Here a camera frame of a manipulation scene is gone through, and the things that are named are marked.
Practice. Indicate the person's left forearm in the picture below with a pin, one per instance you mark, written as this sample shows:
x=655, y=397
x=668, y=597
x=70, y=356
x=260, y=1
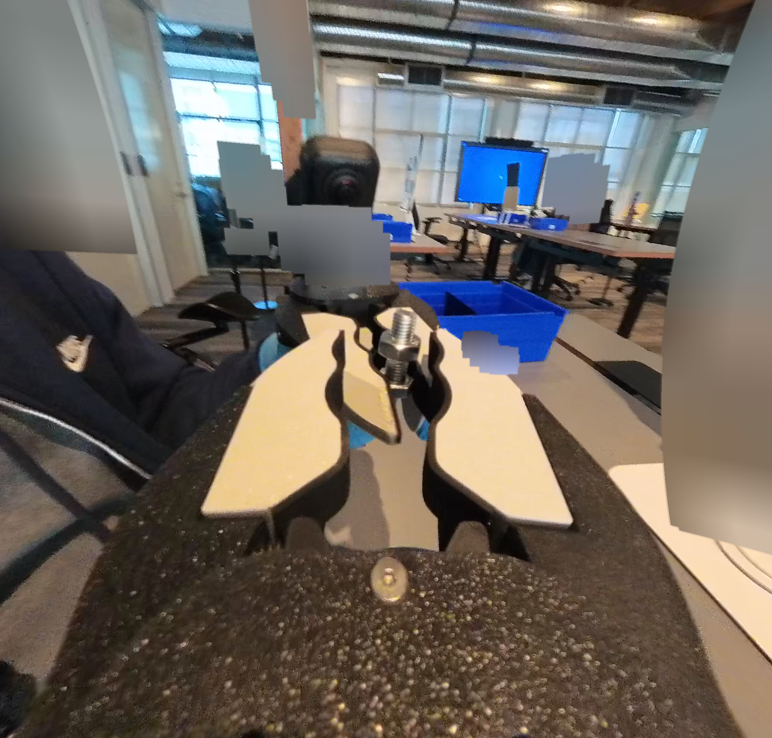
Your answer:
x=205, y=388

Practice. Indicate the person's left hand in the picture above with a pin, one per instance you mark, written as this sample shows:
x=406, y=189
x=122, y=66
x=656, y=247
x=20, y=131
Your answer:
x=268, y=358

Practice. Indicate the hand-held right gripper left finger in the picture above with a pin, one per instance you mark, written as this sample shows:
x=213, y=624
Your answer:
x=283, y=436

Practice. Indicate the wooden document stand white base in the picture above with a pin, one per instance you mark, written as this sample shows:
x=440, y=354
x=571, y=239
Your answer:
x=693, y=569

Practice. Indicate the steel hex bolt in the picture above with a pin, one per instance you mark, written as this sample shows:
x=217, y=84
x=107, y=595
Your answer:
x=395, y=369

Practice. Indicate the silver ventilation duct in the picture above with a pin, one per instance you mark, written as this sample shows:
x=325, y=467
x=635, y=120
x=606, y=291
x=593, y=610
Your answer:
x=482, y=8
x=512, y=56

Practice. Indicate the blue plastic bin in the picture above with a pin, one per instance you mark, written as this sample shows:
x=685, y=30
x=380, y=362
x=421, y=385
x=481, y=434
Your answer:
x=525, y=334

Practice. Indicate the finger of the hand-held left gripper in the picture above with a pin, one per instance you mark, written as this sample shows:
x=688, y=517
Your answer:
x=368, y=400
x=386, y=319

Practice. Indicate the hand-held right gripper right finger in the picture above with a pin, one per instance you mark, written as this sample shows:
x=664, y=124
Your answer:
x=494, y=448

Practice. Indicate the monitor with blue screen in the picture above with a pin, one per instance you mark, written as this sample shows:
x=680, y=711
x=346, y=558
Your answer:
x=482, y=171

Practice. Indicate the person's navy jacket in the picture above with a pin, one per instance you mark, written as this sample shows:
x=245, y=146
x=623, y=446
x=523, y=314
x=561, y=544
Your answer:
x=60, y=303

